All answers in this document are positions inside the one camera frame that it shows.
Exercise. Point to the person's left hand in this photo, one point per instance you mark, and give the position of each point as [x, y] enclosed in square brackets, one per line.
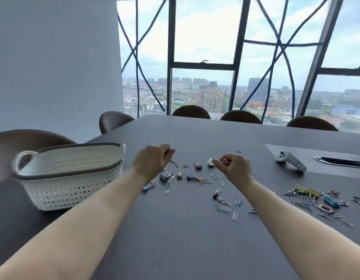
[149, 160]

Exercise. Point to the person's right hand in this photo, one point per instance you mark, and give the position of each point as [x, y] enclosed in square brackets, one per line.
[237, 170]

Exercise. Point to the person's left fingers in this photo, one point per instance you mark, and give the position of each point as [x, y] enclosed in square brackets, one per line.
[167, 151]

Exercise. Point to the person's right fingers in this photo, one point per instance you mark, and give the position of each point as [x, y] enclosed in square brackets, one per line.
[223, 166]

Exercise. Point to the bunch of rose gold clips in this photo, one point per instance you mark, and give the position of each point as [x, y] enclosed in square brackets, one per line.
[225, 161]

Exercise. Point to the person's left forearm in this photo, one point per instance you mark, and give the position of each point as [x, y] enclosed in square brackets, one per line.
[80, 224]

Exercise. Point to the person's right forearm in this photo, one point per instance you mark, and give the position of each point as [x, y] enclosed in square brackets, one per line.
[291, 230]

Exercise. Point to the green binder clip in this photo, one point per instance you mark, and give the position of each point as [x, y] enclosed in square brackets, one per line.
[211, 163]

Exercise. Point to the pink binder clip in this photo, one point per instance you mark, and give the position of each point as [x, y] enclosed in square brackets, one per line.
[197, 165]

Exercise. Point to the black binder clip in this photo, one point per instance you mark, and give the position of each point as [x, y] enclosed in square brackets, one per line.
[217, 198]
[357, 200]

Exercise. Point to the scatter of small paper clips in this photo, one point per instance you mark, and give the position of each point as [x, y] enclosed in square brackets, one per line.
[219, 205]

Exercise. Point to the small blue binder clip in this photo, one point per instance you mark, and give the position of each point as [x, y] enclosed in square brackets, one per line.
[147, 188]

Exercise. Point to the brown chair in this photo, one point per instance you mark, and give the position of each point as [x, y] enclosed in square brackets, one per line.
[311, 123]
[19, 142]
[191, 112]
[240, 117]
[113, 121]

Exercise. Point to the white handheld controller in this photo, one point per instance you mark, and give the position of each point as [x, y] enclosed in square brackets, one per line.
[288, 160]

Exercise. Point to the yellow binder clip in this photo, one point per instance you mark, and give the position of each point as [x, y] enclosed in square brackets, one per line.
[313, 191]
[300, 188]

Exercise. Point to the heap of paper clips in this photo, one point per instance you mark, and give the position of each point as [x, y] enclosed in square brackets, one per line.
[317, 205]

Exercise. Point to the white woven basket grey rim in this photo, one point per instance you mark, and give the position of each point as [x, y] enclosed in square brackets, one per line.
[69, 180]

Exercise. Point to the large light blue binder clip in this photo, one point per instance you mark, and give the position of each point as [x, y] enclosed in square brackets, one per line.
[331, 201]

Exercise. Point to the dark window frame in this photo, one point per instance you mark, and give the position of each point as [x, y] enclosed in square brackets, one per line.
[171, 55]

